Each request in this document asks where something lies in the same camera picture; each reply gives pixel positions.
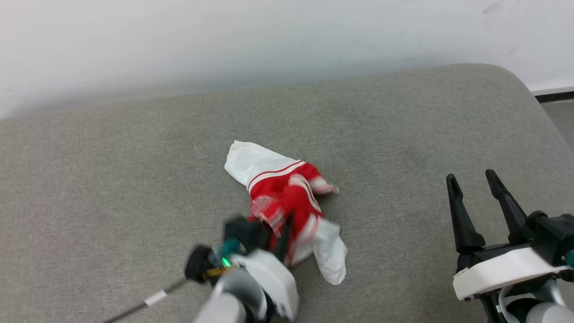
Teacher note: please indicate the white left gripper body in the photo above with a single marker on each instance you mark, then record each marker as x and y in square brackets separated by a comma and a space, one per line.
[273, 282]

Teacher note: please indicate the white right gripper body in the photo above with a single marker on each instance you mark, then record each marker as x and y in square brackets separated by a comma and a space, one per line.
[502, 271]

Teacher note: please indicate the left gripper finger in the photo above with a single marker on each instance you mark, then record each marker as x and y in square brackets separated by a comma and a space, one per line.
[274, 242]
[287, 237]

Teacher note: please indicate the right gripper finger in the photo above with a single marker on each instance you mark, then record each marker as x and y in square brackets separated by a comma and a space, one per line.
[462, 220]
[513, 220]

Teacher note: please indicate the red and white garment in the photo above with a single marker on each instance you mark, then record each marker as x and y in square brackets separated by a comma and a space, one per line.
[269, 168]

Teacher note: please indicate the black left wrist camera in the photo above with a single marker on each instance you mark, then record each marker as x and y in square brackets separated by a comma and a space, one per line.
[242, 233]

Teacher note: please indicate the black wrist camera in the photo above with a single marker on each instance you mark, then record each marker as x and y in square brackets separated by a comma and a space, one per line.
[242, 233]
[554, 240]

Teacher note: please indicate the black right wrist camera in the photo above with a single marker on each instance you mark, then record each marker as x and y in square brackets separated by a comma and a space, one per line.
[554, 240]

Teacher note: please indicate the dark wall baseboard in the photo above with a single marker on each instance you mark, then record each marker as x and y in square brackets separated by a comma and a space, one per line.
[556, 96]

